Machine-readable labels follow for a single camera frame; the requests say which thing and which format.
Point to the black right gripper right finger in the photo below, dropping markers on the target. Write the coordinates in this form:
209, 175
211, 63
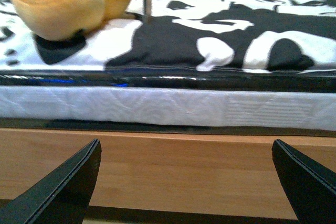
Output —
308, 185

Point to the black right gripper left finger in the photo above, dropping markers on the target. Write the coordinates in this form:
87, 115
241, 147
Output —
63, 196

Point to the white mattress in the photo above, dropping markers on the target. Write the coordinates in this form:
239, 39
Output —
298, 110

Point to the black and white bedsheet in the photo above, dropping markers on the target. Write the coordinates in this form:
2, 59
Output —
250, 35

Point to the grey metal rod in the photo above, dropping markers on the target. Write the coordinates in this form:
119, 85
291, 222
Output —
147, 10

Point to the wooden bed frame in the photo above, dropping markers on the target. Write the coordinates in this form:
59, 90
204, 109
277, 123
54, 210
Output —
229, 172

